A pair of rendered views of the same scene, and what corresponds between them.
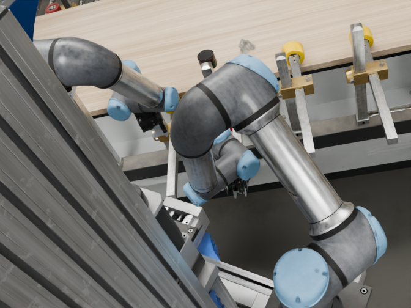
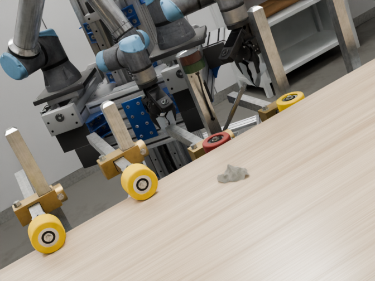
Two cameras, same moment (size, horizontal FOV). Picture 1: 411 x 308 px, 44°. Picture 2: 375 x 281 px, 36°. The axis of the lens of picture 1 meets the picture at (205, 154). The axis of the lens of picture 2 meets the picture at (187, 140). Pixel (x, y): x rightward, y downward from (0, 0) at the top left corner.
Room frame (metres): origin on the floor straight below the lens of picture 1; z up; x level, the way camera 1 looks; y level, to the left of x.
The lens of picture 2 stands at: (2.56, -1.06, 1.48)
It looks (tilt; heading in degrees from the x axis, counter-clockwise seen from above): 21 degrees down; 146
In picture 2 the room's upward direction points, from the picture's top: 23 degrees counter-clockwise
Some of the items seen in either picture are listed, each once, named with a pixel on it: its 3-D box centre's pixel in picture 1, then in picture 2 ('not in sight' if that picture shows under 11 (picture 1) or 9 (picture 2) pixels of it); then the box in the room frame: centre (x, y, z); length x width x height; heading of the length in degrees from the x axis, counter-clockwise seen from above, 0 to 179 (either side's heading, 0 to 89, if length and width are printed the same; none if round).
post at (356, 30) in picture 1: (359, 79); (52, 206); (1.17, -0.60, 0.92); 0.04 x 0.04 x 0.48; 71
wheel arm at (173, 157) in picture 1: (174, 150); (262, 107); (1.31, 0.10, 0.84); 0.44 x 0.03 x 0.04; 161
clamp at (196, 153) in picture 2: not in sight; (212, 146); (1.32, -0.15, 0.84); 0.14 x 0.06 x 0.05; 71
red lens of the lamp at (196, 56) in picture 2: (206, 57); (190, 57); (1.37, -0.14, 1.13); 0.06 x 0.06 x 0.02
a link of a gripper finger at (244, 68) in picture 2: (159, 132); (252, 71); (1.30, 0.12, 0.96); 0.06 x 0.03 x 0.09; 91
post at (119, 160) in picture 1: (94, 131); (347, 43); (1.49, 0.36, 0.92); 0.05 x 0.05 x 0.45; 71
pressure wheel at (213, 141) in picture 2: not in sight; (222, 155); (1.41, -0.20, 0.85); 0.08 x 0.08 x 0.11
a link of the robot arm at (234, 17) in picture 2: not in sight; (234, 14); (1.32, 0.12, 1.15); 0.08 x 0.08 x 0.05
